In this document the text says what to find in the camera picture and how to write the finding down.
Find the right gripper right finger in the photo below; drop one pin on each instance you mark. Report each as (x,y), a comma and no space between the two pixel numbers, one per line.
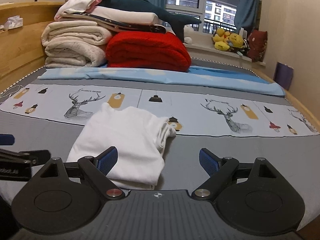
(211,163)

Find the red folded blanket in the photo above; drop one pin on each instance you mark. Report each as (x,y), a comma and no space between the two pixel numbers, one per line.
(137,49)

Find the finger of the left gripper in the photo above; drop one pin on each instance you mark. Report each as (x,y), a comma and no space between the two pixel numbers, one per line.
(7,139)

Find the yellow plush toys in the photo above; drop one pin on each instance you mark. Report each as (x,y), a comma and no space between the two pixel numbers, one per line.
(231,42)

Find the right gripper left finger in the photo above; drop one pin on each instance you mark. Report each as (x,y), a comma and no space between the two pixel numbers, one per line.
(104,162)

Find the white garment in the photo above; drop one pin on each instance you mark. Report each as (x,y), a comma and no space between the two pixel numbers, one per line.
(139,137)

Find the purple box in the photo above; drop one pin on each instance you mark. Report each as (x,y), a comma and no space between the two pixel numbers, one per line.
(283,75)

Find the cream folded quilt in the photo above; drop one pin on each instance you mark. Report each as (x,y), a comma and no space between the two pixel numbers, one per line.
(75,44)

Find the tissue pack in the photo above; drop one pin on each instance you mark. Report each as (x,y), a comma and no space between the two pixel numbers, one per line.
(12,23)

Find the blue curtain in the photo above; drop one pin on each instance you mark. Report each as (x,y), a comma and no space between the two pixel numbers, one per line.
(246,15)

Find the teal shark plush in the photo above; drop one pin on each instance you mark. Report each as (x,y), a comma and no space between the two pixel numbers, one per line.
(176,21)

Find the light blue cloud blanket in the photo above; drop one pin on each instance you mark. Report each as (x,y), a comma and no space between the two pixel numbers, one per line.
(195,76)

